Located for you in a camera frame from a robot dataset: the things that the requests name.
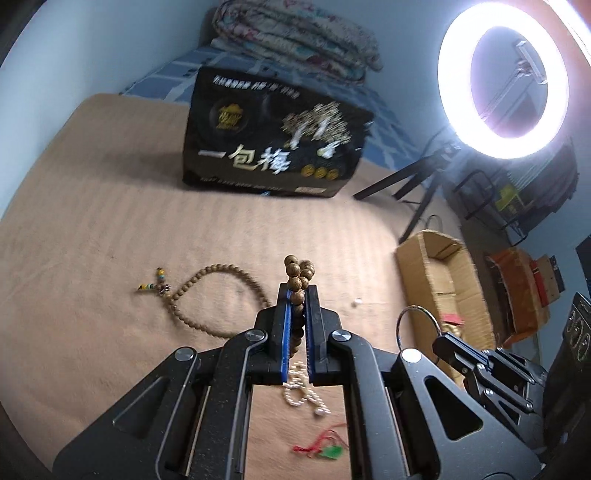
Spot small white pearl bracelet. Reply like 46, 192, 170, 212
280, 360, 330, 418

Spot long wooden bead necklace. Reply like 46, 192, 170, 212
137, 254, 317, 361

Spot blue thin bangle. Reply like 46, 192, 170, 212
396, 304, 443, 356

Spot red cord green pendant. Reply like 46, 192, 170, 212
291, 423, 349, 461

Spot orange cloth covered box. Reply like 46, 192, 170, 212
485, 247, 550, 348

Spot open cardboard box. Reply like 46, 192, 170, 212
394, 230, 496, 386

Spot cardboard box with red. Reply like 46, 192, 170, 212
530, 255, 565, 307

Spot black clothes rack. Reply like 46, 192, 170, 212
452, 151, 578, 245

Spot yellow crate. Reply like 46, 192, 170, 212
495, 184, 525, 215

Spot dark hanging clothes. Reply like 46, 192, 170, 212
519, 143, 579, 223

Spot black tripod stand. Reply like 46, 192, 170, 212
353, 144, 460, 243

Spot black snack bag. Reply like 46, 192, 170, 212
182, 67, 374, 198

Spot folded floral quilt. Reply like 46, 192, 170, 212
212, 1, 383, 83

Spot white ring light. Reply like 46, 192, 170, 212
437, 1, 590, 160

